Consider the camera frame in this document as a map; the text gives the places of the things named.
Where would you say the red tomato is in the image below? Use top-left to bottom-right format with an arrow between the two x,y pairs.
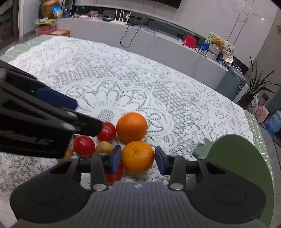
97,122 -> 116,143
105,163 -> 124,185
73,135 -> 95,157

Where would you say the orange fruit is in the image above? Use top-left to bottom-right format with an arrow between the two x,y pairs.
116,113 -> 148,142
121,141 -> 155,174

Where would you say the brown kiwi fruit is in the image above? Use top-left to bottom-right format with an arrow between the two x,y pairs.
95,141 -> 113,155

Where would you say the white lace tablecloth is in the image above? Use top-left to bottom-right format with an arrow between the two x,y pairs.
0,35 -> 255,228

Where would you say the green plastic bowl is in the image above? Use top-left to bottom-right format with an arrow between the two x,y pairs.
186,134 -> 274,227

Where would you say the orange wooden box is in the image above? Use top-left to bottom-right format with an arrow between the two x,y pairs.
49,30 -> 70,37

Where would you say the golden round vase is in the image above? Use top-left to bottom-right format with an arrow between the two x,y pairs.
41,0 -> 59,19

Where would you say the blue snack bag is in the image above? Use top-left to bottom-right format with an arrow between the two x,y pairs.
51,6 -> 63,19

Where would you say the green checked table mat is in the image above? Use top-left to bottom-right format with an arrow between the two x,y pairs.
0,34 -> 275,182

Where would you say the grey pedal trash bin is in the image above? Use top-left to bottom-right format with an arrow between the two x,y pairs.
216,67 -> 249,103

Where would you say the blue water jug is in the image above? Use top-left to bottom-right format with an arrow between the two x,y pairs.
265,110 -> 281,135

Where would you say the grey marble TV cabinet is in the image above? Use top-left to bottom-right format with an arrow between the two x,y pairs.
57,18 -> 227,89

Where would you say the potted long-leaf plant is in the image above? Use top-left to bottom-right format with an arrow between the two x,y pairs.
238,56 -> 280,110

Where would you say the white wifi router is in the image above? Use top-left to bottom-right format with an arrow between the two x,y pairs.
110,10 -> 131,25

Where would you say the red box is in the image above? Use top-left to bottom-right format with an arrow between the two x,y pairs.
182,35 -> 197,49

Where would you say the teddy bear plush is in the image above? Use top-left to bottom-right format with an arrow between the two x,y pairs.
209,36 -> 225,55

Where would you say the black television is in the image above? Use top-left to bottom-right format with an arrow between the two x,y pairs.
152,0 -> 181,9

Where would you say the black hanging cable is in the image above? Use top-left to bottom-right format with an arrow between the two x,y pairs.
119,23 -> 142,49

